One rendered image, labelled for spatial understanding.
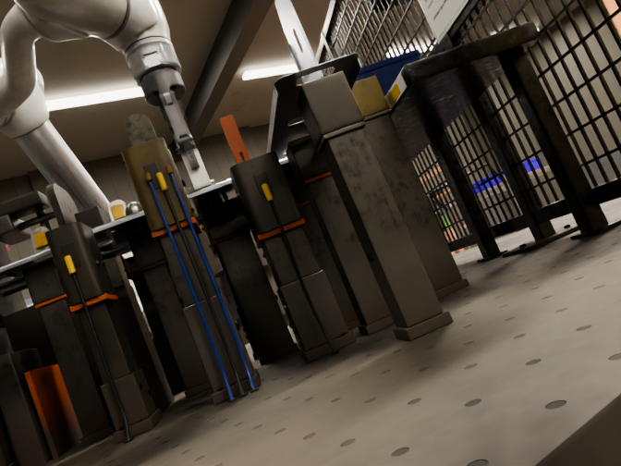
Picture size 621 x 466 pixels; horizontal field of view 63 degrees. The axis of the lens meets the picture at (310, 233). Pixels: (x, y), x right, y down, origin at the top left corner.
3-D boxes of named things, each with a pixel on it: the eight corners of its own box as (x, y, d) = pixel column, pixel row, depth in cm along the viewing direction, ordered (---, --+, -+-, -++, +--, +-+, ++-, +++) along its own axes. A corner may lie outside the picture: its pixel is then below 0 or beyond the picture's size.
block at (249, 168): (310, 368, 63) (226, 160, 66) (300, 361, 74) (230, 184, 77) (363, 345, 64) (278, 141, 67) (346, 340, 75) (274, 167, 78)
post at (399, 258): (410, 341, 50) (299, 83, 53) (395, 338, 55) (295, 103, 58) (454, 321, 51) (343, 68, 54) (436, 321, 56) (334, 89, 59)
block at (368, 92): (423, 305, 75) (329, 89, 79) (407, 306, 83) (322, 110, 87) (469, 285, 76) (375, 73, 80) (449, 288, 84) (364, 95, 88)
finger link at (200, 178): (197, 149, 89) (197, 147, 88) (212, 185, 88) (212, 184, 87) (180, 154, 88) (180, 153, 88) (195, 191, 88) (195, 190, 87)
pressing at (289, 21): (347, 141, 89) (274, -28, 92) (336, 160, 100) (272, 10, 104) (351, 140, 89) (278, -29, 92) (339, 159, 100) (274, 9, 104)
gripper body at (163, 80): (144, 94, 97) (162, 138, 96) (135, 74, 89) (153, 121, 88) (182, 82, 98) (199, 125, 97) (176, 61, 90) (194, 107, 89)
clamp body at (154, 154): (213, 414, 59) (110, 143, 63) (218, 398, 71) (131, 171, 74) (265, 390, 60) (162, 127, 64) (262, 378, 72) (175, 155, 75)
